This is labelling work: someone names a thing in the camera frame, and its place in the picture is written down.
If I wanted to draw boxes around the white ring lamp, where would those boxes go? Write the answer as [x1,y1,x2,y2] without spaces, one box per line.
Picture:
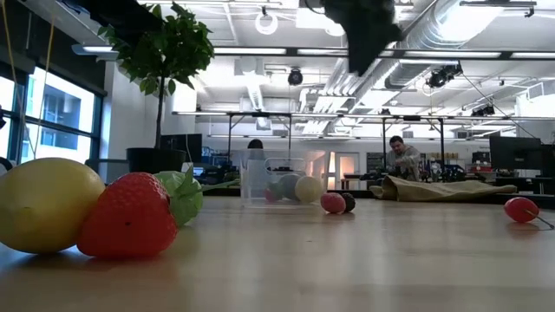
[253,10,280,36]

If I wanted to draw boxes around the red cherry with stem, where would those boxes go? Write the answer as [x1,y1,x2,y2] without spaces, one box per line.
[503,196,555,231]

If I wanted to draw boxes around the black hanging ceiling speaker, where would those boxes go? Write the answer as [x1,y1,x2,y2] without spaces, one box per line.
[286,67,304,88]

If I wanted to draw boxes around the large window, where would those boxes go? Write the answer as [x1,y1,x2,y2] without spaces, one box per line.
[0,64,105,166]

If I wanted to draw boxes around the clear plastic tupperware container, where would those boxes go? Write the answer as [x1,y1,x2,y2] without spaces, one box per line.
[238,148,330,208]

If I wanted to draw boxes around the brown paper bag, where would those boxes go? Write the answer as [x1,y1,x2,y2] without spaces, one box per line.
[369,174,519,203]

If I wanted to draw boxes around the black monitor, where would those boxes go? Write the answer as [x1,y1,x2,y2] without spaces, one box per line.
[539,143,555,179]
[160,133,204,164]
[488,135,543,172]

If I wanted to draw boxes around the silver ceiling air duct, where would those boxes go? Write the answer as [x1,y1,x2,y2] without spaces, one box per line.
[383,0,506,90]

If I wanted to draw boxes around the artificial green leafy tree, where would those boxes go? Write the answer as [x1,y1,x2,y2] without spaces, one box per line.
[97,1,216,151]

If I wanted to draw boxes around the brown kiwi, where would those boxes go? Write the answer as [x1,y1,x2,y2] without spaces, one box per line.
[277,172,303,201]

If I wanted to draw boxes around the small yellow lemon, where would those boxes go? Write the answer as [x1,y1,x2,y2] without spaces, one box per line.
[294,175,324,204]

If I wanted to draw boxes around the black ceiling spotlight cluster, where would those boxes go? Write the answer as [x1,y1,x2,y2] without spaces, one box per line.
[424,62,464,90]

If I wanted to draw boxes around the large red strawberry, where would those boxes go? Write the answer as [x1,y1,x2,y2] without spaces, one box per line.
[76,166,240,260]

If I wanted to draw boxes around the large yellow lemon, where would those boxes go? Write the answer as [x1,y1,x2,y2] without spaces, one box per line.
[0,157,107,256]

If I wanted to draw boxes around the black gantry frame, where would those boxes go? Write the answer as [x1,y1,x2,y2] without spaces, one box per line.
[225,110,294,158]
[380,114,447,168]

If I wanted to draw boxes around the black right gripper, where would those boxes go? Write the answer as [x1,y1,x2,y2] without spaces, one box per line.
[323,0,402,77]

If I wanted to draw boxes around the pink raspberry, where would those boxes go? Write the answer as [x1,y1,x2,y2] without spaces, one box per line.
[320,192,347,215]

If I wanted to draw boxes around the black plant pot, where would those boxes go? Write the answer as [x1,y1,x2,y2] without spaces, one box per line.
[126,146,187,174]

